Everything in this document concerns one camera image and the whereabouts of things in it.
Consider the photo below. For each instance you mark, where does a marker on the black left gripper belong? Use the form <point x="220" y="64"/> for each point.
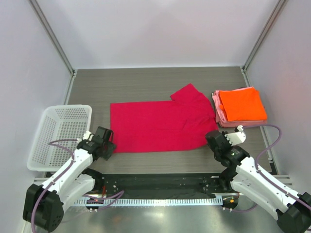
<point x="111" y="146"/>

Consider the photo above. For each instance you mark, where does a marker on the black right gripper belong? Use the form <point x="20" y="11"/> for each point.
<point x="224" y="133"/>

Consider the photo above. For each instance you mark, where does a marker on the magenta t shirt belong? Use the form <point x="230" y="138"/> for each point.
<point x="178" y="124"/>

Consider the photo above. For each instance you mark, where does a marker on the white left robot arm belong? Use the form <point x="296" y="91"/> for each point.
<point x="45" y="204"/>

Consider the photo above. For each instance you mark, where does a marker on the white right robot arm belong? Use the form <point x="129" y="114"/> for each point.
<point x="291" y="210"/>

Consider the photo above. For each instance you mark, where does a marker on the pink folded t shirt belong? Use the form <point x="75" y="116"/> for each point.
<point x="221" y="118"/>

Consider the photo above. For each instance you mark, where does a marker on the white plastic perforated basket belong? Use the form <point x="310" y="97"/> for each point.
<point x="58" y="122"/>

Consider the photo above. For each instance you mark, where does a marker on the orange folded t shirt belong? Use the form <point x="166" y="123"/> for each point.
<point x="242" y="105"/>

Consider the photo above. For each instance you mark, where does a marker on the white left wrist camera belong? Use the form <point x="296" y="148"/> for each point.
<point x="87" y="136"/>

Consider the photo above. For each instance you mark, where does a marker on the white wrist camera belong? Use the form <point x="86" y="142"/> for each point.
<point x="87" y="136"/>
<point x="237" y="137"/>

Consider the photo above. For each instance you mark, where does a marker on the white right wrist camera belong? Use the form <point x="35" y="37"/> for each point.
<point x="237" y="137"/>

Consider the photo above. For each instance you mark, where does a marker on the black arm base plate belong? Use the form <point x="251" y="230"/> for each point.
<point x="174" y="186"/>

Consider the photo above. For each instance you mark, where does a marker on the white slotted cable duct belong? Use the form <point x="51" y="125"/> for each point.
<point x="218" y="200"/>

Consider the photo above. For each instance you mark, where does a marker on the aluminium extrusion rail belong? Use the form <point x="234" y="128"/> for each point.
<point x="285" y="179"/>

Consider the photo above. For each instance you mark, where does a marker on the left aluminium frame post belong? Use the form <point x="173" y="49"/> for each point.
<point x="48" y="29"/>

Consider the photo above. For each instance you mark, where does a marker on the aluminium frame post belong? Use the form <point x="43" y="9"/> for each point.
<point x="48" y="29"/>
<point x="264" y="33"/>

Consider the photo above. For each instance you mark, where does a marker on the right aluminium frame post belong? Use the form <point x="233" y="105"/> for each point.
<point x="264" y="33"/>

